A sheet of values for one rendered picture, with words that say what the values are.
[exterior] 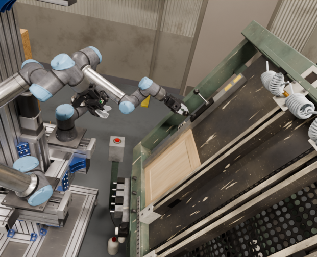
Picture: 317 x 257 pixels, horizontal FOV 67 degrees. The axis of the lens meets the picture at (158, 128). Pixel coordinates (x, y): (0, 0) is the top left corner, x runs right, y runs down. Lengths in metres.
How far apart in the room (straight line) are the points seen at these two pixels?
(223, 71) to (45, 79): 1.14
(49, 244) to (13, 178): 1.20
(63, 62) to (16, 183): 0.56
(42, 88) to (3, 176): 0.40
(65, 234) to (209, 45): 3.44
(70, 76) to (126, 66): 3.61
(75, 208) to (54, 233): 0.26
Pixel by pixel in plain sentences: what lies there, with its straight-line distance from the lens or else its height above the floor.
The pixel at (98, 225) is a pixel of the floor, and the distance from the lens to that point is 2.57.
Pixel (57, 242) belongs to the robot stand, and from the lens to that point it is 2.29.
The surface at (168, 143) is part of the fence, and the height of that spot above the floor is 1.16.
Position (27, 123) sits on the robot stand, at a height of 1.34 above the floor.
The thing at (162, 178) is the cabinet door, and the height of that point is 1.05.
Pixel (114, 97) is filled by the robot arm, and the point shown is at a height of 1.53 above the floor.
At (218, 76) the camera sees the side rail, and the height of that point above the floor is 1.60.
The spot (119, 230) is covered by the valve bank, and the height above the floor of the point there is 0.75.
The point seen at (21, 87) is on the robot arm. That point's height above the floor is 1.70.
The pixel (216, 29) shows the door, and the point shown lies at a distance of 4.24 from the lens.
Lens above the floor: 2.24
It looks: 37 degrees down
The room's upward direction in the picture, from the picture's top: 12 degrees clockwise
